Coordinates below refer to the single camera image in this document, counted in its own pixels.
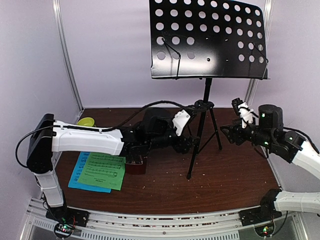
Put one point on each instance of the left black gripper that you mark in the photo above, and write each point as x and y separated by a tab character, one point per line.
186	144

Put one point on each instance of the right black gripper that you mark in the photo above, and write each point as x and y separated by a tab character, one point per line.
235	131

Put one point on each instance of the black music stand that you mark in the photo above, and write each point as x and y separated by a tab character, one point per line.
207	39

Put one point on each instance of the green sheet music page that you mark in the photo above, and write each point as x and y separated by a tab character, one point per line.
103	170

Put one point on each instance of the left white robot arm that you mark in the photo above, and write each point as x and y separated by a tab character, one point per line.
158	129

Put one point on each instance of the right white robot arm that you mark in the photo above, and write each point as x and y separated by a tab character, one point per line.
266	129

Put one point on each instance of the brown wooden metronome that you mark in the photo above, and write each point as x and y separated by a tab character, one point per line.
135	165

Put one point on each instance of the green bowl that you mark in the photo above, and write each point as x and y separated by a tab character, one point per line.
86	121

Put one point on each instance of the blue sheet music page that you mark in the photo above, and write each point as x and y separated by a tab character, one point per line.
77	171

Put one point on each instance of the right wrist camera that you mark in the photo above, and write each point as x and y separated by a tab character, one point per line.
242	110

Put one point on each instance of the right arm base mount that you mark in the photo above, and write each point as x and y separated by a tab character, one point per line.
262	220

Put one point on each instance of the aluminium front rail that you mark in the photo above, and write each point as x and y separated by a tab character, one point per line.
219	225

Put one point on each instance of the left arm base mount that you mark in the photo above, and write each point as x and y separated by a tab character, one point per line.
66	225

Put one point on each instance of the left aluminium corner post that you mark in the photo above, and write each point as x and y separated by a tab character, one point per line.
56	4

